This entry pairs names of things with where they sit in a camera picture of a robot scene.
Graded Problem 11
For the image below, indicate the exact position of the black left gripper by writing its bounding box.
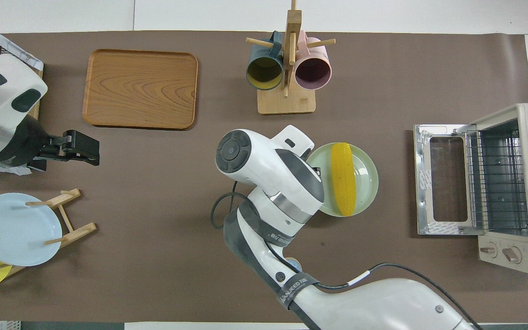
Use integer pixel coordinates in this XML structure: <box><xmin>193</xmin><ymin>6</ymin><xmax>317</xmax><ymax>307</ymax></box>
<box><xmin>0</xmin><ymin>114</ymin><xmax>101</xmax><ymax>172</ymax></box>

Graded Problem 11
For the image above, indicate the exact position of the yellow corn cob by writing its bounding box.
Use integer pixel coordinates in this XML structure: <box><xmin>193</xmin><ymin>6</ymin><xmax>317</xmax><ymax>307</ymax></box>
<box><xmin>330</xmin><ymin>142</ymin><xmax>359</xmax><ymax>217</ymax></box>

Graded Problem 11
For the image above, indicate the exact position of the pale green round plate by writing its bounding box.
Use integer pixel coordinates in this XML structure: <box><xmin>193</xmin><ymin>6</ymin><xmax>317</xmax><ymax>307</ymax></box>
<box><xmin>306</xmin><ymin>142</ymin><xmax>380</xmax><ymax>218</ymax></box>

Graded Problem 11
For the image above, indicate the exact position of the wooden mug tree stand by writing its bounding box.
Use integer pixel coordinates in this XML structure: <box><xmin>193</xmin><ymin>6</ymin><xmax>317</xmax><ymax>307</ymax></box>
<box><xmin>245</xmin><ymin>0</ymin><xmax>337</xmax><ymax>116</ymax></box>

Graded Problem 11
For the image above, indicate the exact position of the wooden plate rack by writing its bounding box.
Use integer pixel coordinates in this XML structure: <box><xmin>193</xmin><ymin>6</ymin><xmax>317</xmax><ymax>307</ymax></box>
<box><xmin>0</xmin><ymin>187</ymin><xmax>98</xmax><ymax>276</ymax></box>

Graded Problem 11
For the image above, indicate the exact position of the crumpled white plastic sheet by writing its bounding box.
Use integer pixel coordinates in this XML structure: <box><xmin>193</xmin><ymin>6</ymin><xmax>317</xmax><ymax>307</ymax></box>
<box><xmin>0</xmin><ymin>159</ymin><xmax>33</xmax><ymax>176</ymax></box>

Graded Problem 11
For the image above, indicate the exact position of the brown wooden tray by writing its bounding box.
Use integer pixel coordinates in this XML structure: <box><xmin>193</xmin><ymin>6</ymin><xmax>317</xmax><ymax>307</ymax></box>
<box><xmin>82</xmin><ymin>49</ymin><xmax>199</xmax><ymax>131</ymax></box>

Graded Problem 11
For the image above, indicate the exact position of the brown table mat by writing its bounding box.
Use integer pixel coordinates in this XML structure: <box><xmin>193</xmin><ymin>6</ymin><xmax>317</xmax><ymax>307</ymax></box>
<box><xmin>0</xmin><ymin>30</ymin><xmax>528</xmax><ymax>324</ymax></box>

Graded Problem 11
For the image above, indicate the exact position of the pink ribbed mug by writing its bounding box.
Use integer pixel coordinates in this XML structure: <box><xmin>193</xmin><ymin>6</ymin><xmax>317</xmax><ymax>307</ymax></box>
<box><xmin>294</xmin><ymin>30</ymin><xmax>333</xmax><ymax>91</ymax></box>

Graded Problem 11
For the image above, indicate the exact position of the light blue round plate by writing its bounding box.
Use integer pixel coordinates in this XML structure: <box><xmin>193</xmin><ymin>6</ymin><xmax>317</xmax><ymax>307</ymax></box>
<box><xmin>0</xmin><ymin>192</ymin><xmax>63</xmax><ymax>268</ymax></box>

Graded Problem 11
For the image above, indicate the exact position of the dark teal ribbed mug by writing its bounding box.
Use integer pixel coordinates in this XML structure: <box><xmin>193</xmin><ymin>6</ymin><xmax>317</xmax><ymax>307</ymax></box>
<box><xmin>245</xmin><ymin>30</ymin><xmax>286</xmax><ymax>92</ymax></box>

